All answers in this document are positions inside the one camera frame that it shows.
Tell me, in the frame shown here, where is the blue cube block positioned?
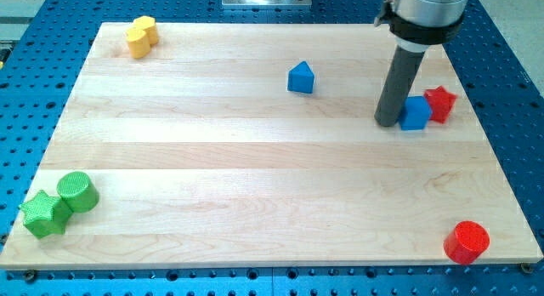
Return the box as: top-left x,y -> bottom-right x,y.
398,96 -> 432,131

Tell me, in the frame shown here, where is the red star block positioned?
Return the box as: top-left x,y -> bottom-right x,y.
423,86 -> 457,123

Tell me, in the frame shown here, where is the yellow block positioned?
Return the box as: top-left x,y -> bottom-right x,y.
125,27 -> 151,59
133,15 -> 160,46

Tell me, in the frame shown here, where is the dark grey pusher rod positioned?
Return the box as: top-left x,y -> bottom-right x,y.
374,46 -> 425,127

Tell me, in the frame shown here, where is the yellow front block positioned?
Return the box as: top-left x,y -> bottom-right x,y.
125,27 -> 151,59

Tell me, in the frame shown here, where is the green star block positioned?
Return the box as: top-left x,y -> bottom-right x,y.
19,191 -> 73,239

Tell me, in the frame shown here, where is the yellow rear block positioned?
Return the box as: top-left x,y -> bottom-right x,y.
133,15 -> 160,46

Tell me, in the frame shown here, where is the blue perforated table plate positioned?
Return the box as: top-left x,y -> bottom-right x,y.
1,0 -> 543,295

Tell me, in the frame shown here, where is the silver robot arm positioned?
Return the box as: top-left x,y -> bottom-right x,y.
374,0 -> 468,54

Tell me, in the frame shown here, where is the red cylinder block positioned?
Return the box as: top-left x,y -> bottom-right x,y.
443,220 -> 490,265

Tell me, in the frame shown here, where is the green cylinder block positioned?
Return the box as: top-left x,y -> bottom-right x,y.
56,171 -> 99,213

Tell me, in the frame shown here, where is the wooden board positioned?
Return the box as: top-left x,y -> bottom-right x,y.
1,22 -> 542,270

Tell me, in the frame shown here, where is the blue triangle block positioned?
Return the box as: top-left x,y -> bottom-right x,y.
287,61 -> 315,94

